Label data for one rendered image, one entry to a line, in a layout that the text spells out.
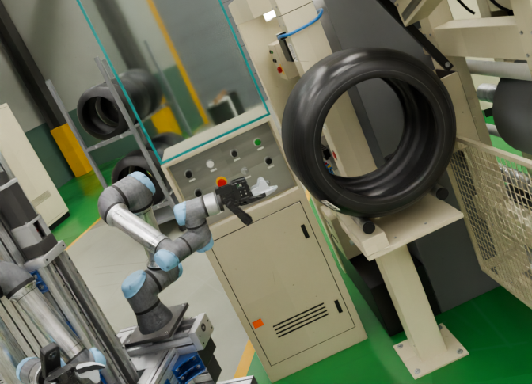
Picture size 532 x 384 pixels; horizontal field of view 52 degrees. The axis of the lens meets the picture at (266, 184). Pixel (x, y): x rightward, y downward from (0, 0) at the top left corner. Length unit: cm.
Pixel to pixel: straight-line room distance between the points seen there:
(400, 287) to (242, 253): 74
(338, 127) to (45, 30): 1144
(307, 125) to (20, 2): 1200
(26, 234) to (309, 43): 123
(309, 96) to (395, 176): 56
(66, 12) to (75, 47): 73
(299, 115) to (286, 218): 92
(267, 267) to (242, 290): 17
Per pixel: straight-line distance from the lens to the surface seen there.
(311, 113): 176
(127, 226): 202
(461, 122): 230
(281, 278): 271
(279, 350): 290
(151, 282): 235
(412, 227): 205
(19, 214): 208
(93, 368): 160
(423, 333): 264
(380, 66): 181
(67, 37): 1302
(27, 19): 1348
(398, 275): 246
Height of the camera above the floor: 171
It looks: 16 degrees down
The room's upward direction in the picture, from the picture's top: 24 degrees counter-clockwise
